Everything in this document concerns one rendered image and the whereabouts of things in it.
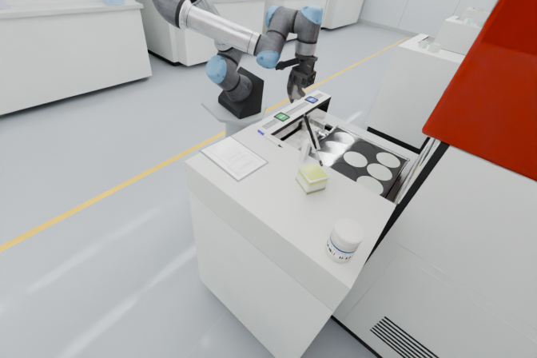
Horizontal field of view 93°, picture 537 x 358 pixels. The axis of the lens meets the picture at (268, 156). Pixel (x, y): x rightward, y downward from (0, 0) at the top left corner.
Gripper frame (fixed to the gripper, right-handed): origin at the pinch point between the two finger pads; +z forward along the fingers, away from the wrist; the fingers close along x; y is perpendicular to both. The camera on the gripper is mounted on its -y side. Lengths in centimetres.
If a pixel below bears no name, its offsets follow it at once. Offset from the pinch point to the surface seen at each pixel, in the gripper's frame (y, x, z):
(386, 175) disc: 47, 4, 17
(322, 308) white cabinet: 50, -52, 27
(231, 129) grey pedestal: -37, 3, 35
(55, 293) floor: -66, -101, 106
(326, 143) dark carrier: 18.8, 6.1, 16.6
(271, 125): -2.8, -8.3, 10.8
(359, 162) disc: 35.7, 4.2, 16.5
